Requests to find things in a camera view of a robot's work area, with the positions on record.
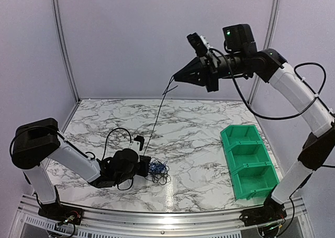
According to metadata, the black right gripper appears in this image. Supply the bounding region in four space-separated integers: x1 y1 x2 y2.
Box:
174 50 248 91

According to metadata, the blue black wire bundle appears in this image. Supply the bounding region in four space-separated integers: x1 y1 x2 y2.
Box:
146 157 171 186

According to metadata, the long black wire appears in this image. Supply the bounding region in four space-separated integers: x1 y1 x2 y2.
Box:
142 75 179 156

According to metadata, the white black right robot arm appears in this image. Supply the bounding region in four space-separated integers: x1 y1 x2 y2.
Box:
173 24 334 221

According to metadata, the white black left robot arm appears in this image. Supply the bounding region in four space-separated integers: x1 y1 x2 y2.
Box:
9 118 151 220

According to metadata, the green three-compartment plastic bin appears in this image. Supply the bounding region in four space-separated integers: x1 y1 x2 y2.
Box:
220 124 279 200

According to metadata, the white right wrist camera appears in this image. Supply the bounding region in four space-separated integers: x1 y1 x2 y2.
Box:
186 32 210 58

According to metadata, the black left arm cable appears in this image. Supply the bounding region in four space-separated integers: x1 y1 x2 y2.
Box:
100 128 136 191

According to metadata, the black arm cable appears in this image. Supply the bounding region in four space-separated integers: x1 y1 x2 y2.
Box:
209 48 328 120
100 128 136 191

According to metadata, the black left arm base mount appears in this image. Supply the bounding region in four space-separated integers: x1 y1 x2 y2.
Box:
38 202 83 225

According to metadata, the aluminium back-right corner post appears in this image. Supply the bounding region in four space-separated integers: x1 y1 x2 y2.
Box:
248 0 281 106

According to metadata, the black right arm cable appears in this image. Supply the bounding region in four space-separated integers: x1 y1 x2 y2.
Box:
209 48 328 120

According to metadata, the aluminium front rail frame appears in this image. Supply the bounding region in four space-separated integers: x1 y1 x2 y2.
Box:
10 193 308 238

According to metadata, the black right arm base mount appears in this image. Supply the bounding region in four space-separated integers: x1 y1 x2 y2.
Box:
239 198 287 226

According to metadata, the aluminium back-left corner post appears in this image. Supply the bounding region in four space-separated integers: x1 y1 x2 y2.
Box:
51 0 81 104

